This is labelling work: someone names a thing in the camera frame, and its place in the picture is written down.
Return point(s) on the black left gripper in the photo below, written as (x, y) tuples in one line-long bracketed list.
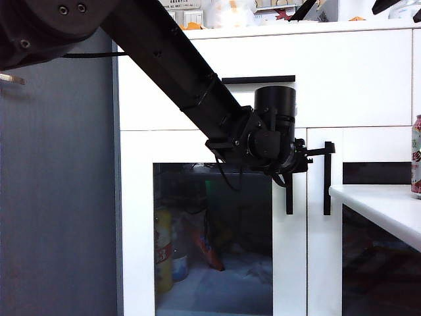
[(297, 158)]

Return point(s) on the red white beverage can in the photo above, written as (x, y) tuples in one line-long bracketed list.
[(416, 158)]

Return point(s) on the white glass-panel door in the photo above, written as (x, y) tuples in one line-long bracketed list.
[(317, 263), (136, 230)]

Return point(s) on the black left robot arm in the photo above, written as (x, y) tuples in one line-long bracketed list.
[(164, 56)]

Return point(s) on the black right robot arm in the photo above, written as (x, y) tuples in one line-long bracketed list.
[(388, 5)]

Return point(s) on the white cabinet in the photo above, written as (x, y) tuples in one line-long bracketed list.
[(329, 28)]

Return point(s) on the dark grey tall door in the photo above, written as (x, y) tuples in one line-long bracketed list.
[(56, 197)]

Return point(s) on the wide white drawer front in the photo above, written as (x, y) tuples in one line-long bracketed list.
[(345, 82)]

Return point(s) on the crumpled white plastic bag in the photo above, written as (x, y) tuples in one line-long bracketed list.
[(260, 271)]

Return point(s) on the small orange peel piece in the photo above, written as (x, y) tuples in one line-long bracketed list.
[(356, 19)]

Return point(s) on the black stick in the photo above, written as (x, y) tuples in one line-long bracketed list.
[(301, 13)]

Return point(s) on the red star ornament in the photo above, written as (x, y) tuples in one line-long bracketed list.
[(283, 15)]

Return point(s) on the orange snack bag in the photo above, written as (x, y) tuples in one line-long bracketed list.
[(207, 247)]

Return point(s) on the clear glass jar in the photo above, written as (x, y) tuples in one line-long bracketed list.
[(401, 14)]

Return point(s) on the white plastic bag orange print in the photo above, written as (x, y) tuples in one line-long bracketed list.
[(227, 14)]

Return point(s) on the clear pump bottle blue label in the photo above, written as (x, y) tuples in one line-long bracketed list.
[(180, 266)]

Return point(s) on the yellow detergent bottle green cap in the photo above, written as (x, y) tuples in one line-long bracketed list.
[(163, 253)]

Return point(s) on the white label plate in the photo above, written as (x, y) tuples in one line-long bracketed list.
[(184, 3)]

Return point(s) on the white wall switch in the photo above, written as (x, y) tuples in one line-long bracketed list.
[(193, 16), (171, 14)]

